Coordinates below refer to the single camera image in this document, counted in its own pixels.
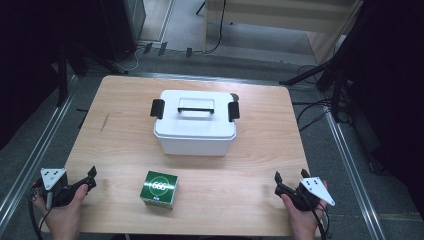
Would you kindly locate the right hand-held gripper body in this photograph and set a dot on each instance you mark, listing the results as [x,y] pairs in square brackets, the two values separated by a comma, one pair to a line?
[316,190]

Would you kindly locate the white plastic storage box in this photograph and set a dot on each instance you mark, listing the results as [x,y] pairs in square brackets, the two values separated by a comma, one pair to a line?
[195,146]

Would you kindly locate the white lid with black latches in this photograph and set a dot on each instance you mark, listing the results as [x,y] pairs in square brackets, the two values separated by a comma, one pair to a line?
[196,125]

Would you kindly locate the black tripod leg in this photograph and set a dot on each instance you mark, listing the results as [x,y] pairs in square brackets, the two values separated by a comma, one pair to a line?
[303,75]

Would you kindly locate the metal floor rail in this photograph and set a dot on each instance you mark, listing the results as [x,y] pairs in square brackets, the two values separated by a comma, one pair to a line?
[353,173]
[36,150]

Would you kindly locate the person's right hand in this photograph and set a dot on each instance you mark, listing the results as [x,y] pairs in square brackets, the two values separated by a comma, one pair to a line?
[305,225]

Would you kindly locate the light wooden bench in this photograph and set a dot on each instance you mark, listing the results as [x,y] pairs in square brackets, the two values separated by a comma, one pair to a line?
[266,15]

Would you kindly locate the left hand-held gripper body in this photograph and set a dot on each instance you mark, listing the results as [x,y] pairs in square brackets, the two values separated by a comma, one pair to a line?
[52,176]

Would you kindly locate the black round table grommet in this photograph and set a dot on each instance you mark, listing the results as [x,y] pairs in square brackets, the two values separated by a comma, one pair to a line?
[235,96]

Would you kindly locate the person's left hand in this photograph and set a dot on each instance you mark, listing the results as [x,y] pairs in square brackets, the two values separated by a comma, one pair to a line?
[63,220]

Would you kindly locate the black metal stand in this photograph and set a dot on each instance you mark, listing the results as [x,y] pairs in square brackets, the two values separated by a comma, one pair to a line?
[62,76]

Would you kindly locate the dark floor tape strip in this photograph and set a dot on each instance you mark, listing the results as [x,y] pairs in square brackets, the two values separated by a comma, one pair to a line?
[189,52]
[148,48]
[162,48]

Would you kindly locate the dark cabinet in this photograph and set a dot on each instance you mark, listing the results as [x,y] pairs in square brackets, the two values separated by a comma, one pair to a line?
[120,26]

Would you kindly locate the green cardboard box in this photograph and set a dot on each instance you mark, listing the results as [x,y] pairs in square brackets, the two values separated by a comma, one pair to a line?
[159,188]

